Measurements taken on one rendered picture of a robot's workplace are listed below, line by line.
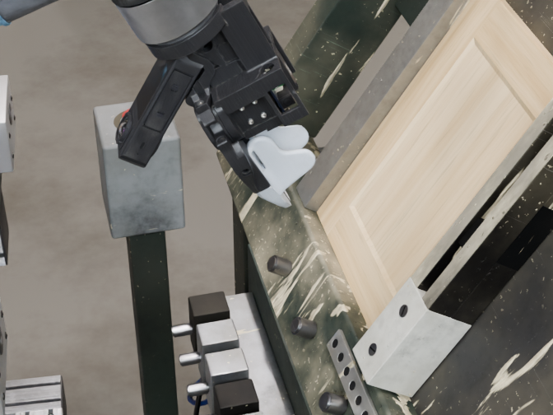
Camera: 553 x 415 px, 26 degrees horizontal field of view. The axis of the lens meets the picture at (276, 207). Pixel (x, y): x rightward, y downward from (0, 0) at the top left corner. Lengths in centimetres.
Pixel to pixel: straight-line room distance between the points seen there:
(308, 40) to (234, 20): 93
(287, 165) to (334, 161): 68
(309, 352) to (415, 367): 20
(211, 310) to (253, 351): 9
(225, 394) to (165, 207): 38
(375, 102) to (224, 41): 73
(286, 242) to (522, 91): 44
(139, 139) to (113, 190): 88
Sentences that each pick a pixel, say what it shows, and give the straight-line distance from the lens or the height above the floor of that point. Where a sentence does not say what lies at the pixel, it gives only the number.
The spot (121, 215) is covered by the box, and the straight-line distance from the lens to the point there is 190.
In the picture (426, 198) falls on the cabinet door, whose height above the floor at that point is 103.
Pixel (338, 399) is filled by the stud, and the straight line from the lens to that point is 149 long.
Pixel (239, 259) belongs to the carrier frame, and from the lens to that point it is 208.
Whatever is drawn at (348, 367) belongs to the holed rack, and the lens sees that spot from 151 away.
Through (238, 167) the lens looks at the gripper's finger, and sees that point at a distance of 99.
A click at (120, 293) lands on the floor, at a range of 296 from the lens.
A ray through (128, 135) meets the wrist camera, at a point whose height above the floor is 140.
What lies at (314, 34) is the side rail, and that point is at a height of 104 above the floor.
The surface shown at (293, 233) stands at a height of 88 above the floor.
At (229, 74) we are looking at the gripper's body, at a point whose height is 145.
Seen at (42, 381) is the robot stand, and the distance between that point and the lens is 245.
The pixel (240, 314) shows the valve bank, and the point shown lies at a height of 74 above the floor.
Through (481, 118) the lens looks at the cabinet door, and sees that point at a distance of 152.
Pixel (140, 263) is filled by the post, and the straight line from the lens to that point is 201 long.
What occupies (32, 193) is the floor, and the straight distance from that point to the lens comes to 332.
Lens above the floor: 196
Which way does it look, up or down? 38 degrees down
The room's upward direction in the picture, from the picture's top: straight up
